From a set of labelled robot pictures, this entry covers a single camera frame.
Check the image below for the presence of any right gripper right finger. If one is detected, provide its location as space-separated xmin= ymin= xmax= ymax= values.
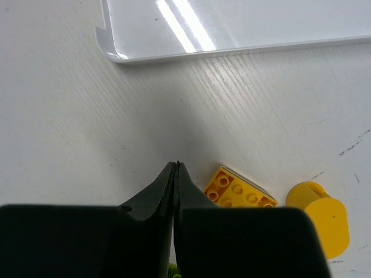
xmin=173 ymin=162 xmax=216 ymax=277

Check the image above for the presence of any yellow oval lego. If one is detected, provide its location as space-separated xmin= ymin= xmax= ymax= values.
xmin=286 ymin=181 xmax=350 ymax=259

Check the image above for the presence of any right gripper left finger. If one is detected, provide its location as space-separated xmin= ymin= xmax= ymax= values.
xmin=117 ymin=162 xmax=176 ymax=277

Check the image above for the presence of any white divided tray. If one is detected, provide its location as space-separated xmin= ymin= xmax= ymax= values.
xmin=95 ymin=1 xmax=370 ymax=64

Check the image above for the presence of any green lego right upper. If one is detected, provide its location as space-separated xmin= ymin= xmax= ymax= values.
xmin=168 ymin=263 xmax=181 ymax=278

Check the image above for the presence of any orange lego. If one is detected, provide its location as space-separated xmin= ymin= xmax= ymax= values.
xmin=203 ymin=166 xmax=278 ymax=208

